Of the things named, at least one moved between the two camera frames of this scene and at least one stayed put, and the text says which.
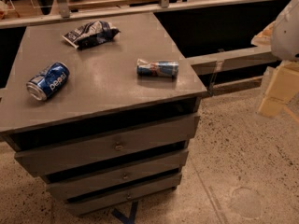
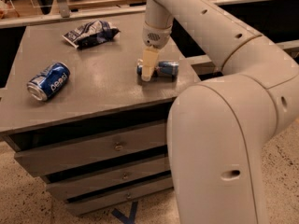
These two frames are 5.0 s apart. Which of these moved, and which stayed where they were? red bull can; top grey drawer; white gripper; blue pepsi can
Moved: white gripper
Stayed: red bull can; top grey drawer; blue pepsi can
